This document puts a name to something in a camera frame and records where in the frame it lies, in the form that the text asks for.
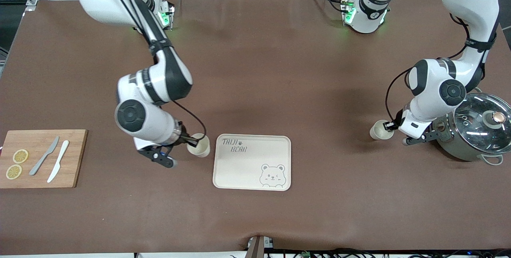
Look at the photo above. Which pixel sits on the white IKEA cup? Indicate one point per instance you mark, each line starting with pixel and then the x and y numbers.
pixel 379 132
pixel 199 146

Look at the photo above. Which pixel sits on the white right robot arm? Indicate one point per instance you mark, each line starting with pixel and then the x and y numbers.
pixel 163 78

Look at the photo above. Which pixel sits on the cream bear print tray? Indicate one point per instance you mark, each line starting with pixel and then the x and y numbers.
pixel 239 174

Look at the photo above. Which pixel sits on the glass pot lid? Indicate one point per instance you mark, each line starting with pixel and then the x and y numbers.
pixel 475 126

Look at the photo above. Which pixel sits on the brown table cover mat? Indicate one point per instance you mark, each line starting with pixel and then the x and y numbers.
pixel 255 70

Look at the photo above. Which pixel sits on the bamboo cutting board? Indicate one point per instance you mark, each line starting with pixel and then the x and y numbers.
pixel 76 158

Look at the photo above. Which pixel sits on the white plastic knife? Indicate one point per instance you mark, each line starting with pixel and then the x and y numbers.
pixel 58 162

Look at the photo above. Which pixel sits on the grey plastic knife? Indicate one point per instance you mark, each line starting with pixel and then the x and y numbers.
pixel 44 156

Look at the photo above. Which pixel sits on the yellow lemon slice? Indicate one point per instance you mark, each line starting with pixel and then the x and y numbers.
pixel 20 156
pixel 14 172

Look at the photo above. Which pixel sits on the metal table edge bracket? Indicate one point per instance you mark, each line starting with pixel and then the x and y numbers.
pixel 257 248

